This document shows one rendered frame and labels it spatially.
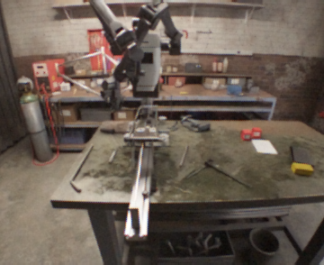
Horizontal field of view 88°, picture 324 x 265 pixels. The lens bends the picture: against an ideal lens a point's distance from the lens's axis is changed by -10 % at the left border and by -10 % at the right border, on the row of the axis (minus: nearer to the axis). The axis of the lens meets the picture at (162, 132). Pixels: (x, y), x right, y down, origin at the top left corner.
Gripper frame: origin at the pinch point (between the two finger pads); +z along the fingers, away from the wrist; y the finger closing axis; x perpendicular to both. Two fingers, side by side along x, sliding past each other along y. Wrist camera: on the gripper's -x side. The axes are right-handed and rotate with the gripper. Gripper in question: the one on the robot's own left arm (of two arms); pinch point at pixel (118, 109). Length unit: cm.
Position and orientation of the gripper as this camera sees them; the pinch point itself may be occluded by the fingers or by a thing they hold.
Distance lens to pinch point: 127.8
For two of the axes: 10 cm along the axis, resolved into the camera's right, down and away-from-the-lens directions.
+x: 6.6, -3.2, 6.8
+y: 7.5, 2.8, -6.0
